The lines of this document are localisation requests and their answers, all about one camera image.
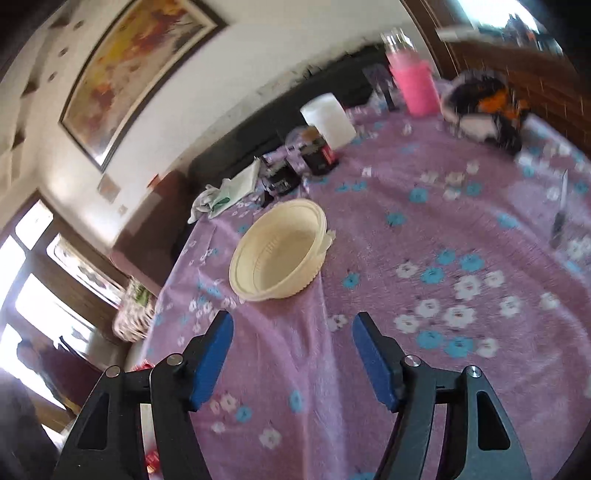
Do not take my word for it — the framed abstract painting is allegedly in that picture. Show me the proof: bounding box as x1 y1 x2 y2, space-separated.
58 0 229 174

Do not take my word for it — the silver black pen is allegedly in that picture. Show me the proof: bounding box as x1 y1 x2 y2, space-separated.
549 168 570 250

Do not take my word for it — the flat white box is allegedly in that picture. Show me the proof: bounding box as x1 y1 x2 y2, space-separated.
435 26 477 43

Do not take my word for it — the small framed wall plaque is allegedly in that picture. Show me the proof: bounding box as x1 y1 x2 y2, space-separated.
97 174 122 202

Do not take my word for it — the small cream plastic bowl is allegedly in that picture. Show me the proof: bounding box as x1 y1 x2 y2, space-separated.
229 199 335 303

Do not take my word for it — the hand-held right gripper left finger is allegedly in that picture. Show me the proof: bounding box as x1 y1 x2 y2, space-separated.
50 311 235 480

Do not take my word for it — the brown sofa armrest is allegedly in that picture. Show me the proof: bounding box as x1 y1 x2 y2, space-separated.
113 170 197 275

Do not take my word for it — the person's dark clothing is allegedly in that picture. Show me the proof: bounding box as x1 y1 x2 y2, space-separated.
0 369 62 480

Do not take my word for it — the dark sofa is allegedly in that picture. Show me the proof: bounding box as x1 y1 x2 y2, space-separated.
187 41 393 185

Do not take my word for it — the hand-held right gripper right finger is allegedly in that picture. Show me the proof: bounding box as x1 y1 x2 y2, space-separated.
352 311 534 480

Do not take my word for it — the woven basket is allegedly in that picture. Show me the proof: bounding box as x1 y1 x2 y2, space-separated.
112 276 158 343

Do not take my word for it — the pink sleeved glass bottle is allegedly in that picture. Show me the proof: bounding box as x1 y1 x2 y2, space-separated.
381 28 441 116

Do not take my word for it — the floral purple tablecloth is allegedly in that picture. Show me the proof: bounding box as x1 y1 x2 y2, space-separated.
124 76 591 480

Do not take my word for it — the orange black white plush toy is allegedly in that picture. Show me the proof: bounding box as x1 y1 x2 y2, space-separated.
441 69 532 155

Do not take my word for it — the white cup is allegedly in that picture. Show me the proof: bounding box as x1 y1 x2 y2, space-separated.
300 92 357 151

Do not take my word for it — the pile of dark objects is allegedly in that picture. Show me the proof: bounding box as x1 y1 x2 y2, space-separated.
502 13 557 48

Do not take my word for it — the white cloth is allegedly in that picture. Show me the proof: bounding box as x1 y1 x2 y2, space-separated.
187 185 223 225

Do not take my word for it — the wooden glazed door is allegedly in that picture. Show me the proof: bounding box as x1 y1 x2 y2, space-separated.
0 193 136 418

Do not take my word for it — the tall dark jar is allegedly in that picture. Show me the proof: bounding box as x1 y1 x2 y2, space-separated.
300 124 341 176

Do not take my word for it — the short black jar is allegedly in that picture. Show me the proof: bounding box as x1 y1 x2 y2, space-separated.
261 159 302 198

